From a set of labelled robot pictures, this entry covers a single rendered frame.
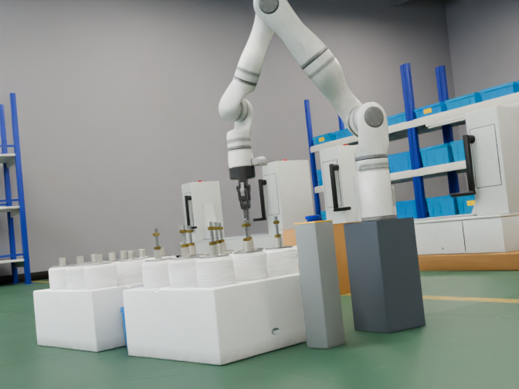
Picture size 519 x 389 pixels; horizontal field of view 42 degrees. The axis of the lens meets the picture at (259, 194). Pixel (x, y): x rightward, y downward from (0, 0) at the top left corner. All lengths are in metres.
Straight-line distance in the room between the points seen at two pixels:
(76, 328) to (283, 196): 3.06
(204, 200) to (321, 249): 4.59
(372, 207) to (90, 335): 0.90
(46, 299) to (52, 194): 5.75
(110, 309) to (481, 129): 2.21
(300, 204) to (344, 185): 0.74
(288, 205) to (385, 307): 3.23
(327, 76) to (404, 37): 9.62
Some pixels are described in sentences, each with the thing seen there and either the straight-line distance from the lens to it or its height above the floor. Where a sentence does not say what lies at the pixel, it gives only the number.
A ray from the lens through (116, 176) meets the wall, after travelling 8.28.
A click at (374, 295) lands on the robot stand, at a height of 0.10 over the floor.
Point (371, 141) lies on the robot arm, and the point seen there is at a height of 0.52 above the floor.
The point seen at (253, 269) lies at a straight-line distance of 1.74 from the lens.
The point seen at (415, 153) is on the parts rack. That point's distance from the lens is 7.48.
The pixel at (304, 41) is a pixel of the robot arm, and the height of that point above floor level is 0.81.
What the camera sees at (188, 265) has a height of 0.23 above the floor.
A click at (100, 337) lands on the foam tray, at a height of 0.04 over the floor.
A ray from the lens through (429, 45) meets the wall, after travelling 11.87.
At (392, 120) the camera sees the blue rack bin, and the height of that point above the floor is 1.38.
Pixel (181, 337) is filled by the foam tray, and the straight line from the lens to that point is 1.73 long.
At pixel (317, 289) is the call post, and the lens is 1.69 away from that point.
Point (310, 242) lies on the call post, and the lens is 1.69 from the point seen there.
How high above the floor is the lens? 0.31
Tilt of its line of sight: 3 degrees up
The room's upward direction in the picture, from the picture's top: 6 degrees counter-clockwise
